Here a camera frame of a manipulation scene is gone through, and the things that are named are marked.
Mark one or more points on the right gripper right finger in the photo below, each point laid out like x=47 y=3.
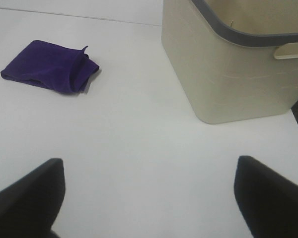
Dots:
x=268 y=201

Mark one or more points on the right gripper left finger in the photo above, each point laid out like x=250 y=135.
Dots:
x=30 y=206

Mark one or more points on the purple microfibre towel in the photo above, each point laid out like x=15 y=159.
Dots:
x=50 y=66

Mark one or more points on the beige bin with grey rim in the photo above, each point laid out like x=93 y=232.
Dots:
x=235 y=59

